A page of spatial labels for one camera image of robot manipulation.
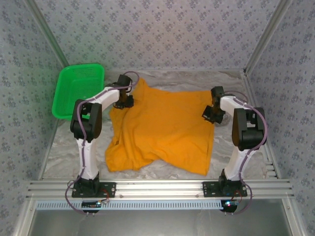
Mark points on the orange printed t-shirt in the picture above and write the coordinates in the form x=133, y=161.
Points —
x=167, y=127

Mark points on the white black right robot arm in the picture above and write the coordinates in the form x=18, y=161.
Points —
x=248, y=132

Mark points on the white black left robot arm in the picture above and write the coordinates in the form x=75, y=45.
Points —
x=86, y=123

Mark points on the green plastic basket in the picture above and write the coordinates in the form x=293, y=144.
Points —
x=73, y=86

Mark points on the aluminium table edge strip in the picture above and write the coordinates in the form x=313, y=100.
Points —
x=172, y=70

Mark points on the right small circuit board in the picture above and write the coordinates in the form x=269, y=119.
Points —
x=229, y=205

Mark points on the small circuit board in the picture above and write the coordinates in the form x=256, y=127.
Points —
x=229, y=205
x=91, y=204

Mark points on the left small circuit board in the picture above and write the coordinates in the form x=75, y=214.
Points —
x=91, y=204

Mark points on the grey metal panel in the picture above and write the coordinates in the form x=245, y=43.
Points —
x=160, y=223

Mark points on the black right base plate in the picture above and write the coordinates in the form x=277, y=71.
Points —
x=208, y=189

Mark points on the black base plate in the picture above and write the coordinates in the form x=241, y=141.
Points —
x=110, y=190
x=208, y=189

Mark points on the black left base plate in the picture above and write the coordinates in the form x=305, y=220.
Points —
x=110, y=190

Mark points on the aluminium mounting rail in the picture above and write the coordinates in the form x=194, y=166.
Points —
x=160, y=189

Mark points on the aluminium frame post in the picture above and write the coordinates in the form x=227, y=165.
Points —
x=23, y=218
x=295, y=218
x=268, y=34
x=46, y=32

